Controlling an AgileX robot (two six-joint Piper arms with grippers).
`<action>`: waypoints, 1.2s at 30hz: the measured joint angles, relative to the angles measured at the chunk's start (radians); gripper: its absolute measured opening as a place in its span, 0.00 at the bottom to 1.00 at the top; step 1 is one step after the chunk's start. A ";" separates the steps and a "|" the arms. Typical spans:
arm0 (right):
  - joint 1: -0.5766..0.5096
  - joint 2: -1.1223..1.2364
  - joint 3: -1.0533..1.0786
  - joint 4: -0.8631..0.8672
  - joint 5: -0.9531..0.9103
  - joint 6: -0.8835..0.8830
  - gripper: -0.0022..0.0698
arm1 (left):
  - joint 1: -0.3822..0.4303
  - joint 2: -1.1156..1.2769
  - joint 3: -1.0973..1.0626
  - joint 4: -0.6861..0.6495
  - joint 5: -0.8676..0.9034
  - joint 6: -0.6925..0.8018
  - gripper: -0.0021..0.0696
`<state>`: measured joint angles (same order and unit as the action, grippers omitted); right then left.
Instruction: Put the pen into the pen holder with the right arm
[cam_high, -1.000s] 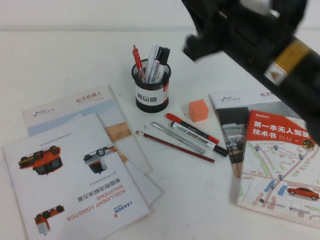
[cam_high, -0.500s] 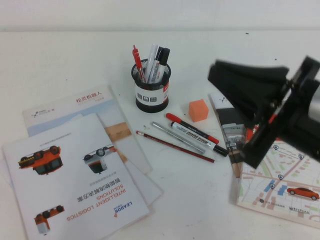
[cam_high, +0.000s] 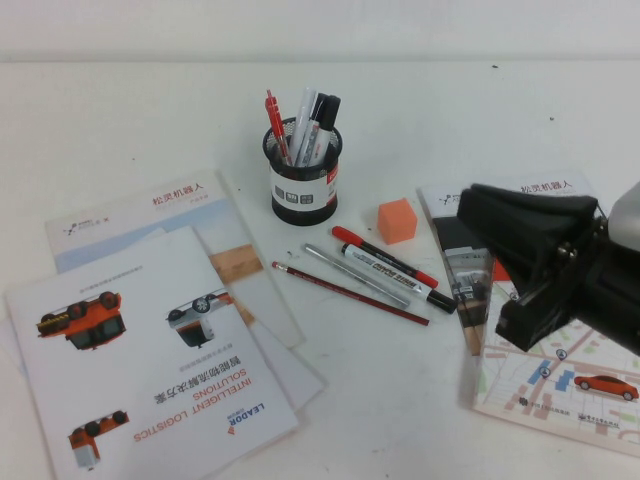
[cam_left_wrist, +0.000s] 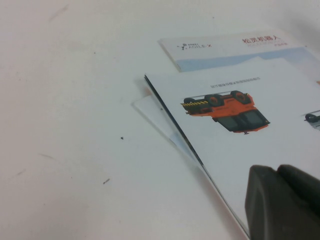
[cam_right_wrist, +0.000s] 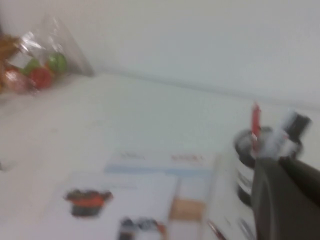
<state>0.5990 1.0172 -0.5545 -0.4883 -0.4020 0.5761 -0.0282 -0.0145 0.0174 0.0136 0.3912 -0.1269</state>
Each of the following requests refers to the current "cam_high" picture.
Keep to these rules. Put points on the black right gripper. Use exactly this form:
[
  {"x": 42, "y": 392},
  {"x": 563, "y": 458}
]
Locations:
[{"x": 590, "y": 280}]

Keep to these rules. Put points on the red retractable pen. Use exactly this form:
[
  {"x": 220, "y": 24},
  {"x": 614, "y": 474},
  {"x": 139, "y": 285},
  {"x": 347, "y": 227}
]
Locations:
[{"x": 274, "y": 112}]

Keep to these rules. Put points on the silver pen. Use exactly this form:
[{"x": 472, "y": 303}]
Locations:
[{"x": 350, "y": 270}]

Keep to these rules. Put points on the black mesh pen holder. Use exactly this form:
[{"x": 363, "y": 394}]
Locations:
[{"x": 295, "y": 195}]

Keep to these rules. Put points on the white pen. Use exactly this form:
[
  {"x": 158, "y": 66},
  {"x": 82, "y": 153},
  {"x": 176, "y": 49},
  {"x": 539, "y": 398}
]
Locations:
[{"x": 306, "y": 107}]

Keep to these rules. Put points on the AgileX brochure with room photo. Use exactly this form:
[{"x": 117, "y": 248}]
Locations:
[{"x": 450, "y": 240}]

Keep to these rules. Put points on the orange foam cube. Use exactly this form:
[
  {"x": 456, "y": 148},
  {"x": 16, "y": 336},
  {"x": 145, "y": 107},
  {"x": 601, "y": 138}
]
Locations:
[{"x": 396, "y": 222}]

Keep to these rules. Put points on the red cap fine marker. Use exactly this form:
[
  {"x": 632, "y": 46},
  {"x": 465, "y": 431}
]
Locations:
[{"x": 385, "y": 257}]

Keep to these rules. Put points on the white whiteboard marker black cap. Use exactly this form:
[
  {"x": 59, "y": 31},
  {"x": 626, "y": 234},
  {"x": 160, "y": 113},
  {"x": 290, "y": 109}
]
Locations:
[{"x": 385, "y": 270}]

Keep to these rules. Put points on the red self-driving book with map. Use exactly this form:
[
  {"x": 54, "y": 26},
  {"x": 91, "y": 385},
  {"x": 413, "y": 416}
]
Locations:
[{"x": 530, "y": 390}]

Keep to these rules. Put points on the red pencil with eraser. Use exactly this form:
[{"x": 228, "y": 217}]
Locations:
[{"x": 350, "y": 292}]

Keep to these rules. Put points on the LEADOR logistics brochure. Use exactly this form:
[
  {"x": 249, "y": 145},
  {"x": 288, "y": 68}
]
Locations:
[{"x": 150, "y": 310}]

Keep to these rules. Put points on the AgileX brochure with sky print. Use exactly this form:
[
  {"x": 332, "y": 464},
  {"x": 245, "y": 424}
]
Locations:
[{"x": 125, "y": 215}]

